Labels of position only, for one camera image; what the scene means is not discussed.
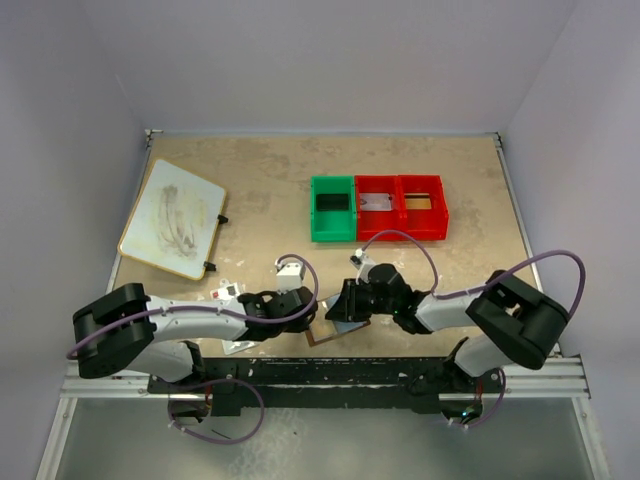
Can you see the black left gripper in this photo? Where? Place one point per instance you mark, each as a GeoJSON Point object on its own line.
{"type": "Point", "coordinates": [297, 329]}

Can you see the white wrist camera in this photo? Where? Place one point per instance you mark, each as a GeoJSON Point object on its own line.
{"type": "Point", "coordinates": [290, 275]}
{"type": "Point", "coordinates": [362, 262]}

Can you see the green plastic bin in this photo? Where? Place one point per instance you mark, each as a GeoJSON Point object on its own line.
{"type": "Point", "coordinates": [333, 215]}

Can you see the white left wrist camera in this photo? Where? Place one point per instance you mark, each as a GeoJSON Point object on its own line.
{"type": "Point", "coordinates": [290, 275]}

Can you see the gold card in bin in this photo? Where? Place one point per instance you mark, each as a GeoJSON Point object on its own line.
{"type": "Point", "coordinates": [418, 202]}

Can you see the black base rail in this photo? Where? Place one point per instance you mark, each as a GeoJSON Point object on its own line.
{"type": "Point", "coordinates": [423, 385]}

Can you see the brown leather card holder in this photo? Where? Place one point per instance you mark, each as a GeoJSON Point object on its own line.
{"type": "Point", "coordinates": [322, 330]}

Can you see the black card in bin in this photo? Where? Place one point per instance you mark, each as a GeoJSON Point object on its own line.
{"type": "Point", "coordinates": [332, 202]}

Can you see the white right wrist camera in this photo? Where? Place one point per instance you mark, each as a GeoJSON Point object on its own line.
{"type": "Point", "coordinates": [362, 262]}

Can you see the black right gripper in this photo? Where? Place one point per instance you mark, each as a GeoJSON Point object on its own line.
{"type": "Point", "coordinates": [346, 305]}

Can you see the red bin right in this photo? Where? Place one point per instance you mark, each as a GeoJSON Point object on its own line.
{"type": "Point", "coordinates": [426, 225]}

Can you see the white magnetic stripe card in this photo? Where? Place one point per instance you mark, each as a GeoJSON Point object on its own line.
{"type": "Point", "coordinates": [376, 202]}

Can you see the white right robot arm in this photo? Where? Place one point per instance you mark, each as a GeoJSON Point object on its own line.
{"type": "Point", "coordinates": [520, 325]}

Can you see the white board yellow rim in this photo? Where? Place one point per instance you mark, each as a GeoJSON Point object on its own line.
{"type": "Point", "coordinates": [174, 221]}

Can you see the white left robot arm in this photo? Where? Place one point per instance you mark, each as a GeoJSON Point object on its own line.
{"type": "Point", "coordinates": [130, 329]}

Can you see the metal corner bracket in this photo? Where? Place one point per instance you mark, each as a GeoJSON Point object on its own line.
{"type": "Point", "coordinates": [150, 135]}

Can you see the clear plastic packet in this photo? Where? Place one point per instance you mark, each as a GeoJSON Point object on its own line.
{"type": "Point", "coordinates": [227, 291]}

